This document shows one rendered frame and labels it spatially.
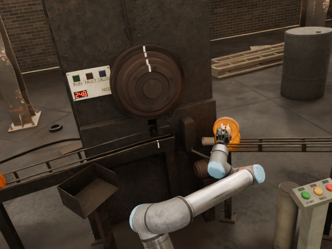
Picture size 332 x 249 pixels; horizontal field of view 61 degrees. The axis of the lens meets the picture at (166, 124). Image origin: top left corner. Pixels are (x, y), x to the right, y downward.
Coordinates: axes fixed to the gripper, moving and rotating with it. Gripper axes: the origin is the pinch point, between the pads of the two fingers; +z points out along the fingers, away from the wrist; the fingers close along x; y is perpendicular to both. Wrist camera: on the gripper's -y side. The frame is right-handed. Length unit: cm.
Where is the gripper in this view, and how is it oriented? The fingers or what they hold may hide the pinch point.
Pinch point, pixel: (226, 126)
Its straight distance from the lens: 173.8
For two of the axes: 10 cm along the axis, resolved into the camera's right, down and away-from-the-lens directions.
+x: -9.4, -0.6, 3.4
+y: -2.0, -7.2, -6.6
